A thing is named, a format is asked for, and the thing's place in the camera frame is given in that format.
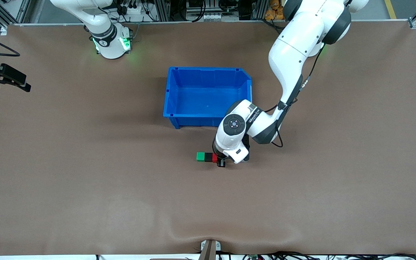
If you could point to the red cube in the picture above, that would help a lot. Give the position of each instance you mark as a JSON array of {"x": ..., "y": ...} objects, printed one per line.
[{"x": 215, "y": 157}]

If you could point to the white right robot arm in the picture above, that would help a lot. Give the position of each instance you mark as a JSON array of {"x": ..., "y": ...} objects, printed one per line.
[{"x": 103, "y": 29}]

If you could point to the brown table mat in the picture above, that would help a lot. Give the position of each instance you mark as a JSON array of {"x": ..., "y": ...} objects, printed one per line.
[{"x": 121, "y": 198}]

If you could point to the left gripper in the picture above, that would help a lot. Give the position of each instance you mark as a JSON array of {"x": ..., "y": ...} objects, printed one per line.
[{"x": 221, "y": 162}]

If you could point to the orange packets pile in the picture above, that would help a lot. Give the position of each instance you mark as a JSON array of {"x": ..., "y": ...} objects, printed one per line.
[{"x": 271, "y": 14}]

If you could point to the green cube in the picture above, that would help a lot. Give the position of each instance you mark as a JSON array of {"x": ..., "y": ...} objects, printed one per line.
[{"x": 200, "y": 156}]

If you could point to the white connector block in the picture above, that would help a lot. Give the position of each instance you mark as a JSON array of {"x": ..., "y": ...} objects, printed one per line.
[{"x": 210, "y": 16}]

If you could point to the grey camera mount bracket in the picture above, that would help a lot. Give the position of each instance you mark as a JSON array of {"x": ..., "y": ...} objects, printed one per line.
[{"x": 209, "y": 251}]

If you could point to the black cube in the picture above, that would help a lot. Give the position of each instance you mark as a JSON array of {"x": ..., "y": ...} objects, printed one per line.
[{"x": 208, "y": 157}]

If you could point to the blue plastic storage bin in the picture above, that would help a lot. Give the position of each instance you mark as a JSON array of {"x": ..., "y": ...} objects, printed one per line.
[{"x": 200, "y": 97}]

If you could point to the white power strip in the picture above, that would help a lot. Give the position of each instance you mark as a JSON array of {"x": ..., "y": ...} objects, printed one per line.
[{"x": 135, "y": 16}]

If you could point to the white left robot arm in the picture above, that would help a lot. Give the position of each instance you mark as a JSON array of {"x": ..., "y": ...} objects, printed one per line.
[{"x": 298, "y": 47}]

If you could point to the aluminium rack frame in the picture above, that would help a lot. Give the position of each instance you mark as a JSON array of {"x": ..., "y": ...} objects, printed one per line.
[{"x": 161, "y": 9}]

